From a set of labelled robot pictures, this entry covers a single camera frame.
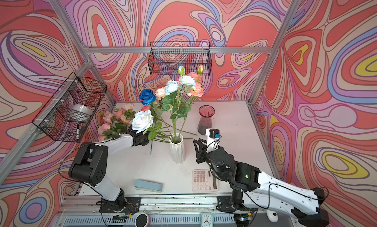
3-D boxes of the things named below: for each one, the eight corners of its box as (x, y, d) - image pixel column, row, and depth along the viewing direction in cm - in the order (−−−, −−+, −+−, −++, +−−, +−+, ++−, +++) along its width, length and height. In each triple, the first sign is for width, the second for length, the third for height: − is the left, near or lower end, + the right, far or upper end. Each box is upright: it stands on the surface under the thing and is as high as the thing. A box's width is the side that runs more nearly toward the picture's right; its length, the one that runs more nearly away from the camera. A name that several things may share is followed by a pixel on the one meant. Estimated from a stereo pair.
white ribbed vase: (173, 163, 89) (168, 145, 71) (173, 152, 93) (169, 132, 76) (184, 163, 89) (183, 145, 71) (184, 152, 93) (183, 132, 75)
